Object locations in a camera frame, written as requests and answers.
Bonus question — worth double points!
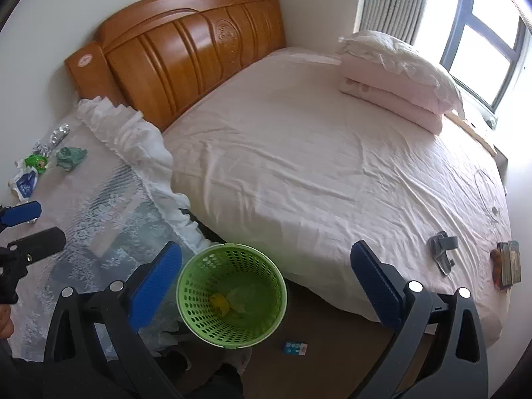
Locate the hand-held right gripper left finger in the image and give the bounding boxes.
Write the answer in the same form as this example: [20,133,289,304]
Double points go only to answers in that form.
[44,241,184,399]

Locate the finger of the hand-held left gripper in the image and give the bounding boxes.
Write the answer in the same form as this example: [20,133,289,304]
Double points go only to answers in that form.
[0,200,43,230]
[7,228,67,264]

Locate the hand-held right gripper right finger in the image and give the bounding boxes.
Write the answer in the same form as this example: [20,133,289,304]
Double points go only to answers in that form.
[350,240,489,399]

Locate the white printed plastic bag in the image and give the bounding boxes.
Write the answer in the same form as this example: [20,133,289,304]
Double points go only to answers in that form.
[8,166,40,200]

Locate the green perforated plastic basket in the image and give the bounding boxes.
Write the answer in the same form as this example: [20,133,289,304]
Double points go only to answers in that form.
[177,243,287,346]

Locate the bright green snack packet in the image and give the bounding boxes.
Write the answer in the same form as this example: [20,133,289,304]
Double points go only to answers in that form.
[17,155,50,172]

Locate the dull green wrapper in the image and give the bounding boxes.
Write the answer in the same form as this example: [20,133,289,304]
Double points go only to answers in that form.
[55,146,88,172]

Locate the silver foil wrapper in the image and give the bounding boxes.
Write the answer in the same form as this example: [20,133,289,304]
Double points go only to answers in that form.
[32,122,72,155]

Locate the person's left hand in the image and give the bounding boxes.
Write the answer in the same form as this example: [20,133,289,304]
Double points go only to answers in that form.
[0,304,14,338]

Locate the yellow crumpled wrapper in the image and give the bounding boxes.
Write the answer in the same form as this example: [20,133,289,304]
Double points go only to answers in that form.
[210,294,231,317]

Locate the grey plastic clip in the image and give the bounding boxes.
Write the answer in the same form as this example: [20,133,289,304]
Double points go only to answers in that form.
[429,231,459,276]

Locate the clear plastic wrapper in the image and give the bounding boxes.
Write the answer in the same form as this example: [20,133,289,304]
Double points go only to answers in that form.
[226,287,267,312]

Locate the pale house slipper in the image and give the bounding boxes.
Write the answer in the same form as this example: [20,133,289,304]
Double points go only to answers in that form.
[224,347,252,377]

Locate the person's dark trouser leg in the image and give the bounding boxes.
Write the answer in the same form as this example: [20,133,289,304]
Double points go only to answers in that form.
[179,363,244,399]

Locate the bed with pink sheet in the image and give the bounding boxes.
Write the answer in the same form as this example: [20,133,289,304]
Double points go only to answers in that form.
[161,46,512,350]

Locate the light wooden slat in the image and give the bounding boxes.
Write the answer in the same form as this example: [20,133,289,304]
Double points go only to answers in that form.
[443,110,497,156]

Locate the folded pink blanket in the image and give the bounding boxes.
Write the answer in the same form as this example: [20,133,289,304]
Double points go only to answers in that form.
[338,64,445,136]

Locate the carved wooden headboard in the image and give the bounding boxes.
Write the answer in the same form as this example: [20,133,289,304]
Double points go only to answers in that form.
[64,0,287,133]

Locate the white frilled pillow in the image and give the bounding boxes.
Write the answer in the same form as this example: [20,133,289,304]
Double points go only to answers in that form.
[336,30,465,117]

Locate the grey pleated curtain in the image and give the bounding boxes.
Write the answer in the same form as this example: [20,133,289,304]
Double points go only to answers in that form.
[359,0,437,46]

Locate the dark window frame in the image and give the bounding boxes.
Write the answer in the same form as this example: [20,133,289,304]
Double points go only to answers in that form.
[441,0,530,113]

